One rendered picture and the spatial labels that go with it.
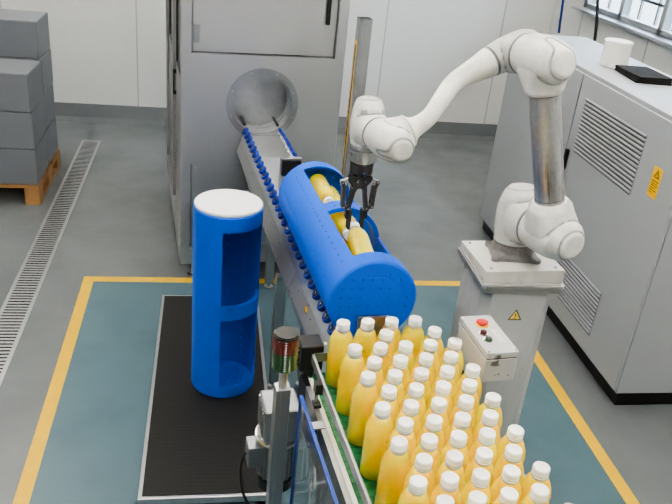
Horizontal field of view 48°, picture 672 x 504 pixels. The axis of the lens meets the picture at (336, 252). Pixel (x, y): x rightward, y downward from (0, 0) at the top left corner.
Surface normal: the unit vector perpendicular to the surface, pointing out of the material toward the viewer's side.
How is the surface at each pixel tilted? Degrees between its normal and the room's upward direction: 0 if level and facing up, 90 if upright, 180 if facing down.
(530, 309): 90
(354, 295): 90
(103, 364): 0
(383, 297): 90
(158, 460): 0
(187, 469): 0
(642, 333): 90
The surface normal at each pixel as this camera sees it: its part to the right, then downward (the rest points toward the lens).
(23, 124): 0.15, 0.45
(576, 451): 0.09, -0.89
